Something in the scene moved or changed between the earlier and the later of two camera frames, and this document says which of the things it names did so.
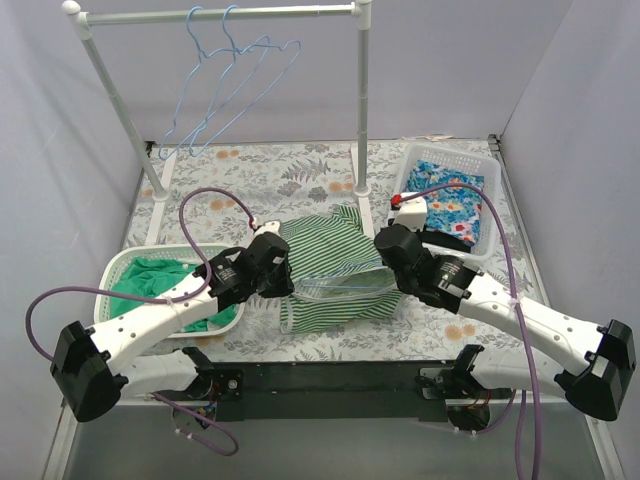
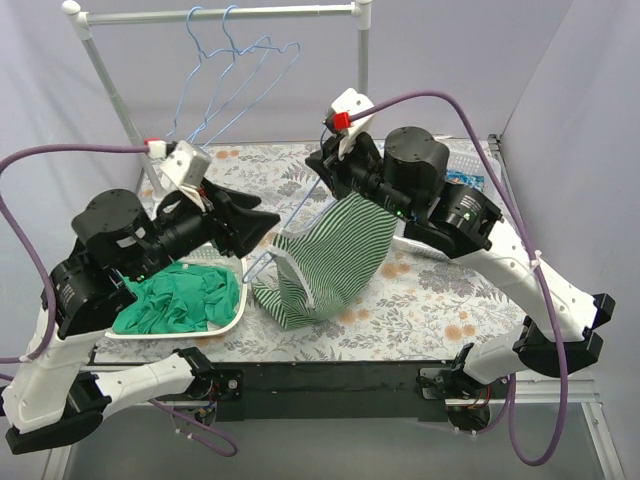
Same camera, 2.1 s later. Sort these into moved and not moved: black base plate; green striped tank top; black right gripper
Moved: black right gripper; green striped tank top
Not moved: black base plate
